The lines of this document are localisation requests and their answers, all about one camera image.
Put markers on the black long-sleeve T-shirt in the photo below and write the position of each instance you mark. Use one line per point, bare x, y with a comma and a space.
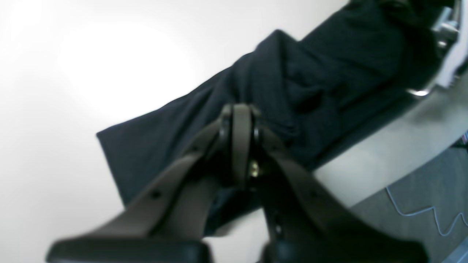
320, 95

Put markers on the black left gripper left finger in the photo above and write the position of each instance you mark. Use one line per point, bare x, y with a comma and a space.
166, 222

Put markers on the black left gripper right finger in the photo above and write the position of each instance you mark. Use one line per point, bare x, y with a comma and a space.
306, 224

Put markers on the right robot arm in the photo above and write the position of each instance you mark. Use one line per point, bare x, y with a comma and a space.
447, 30

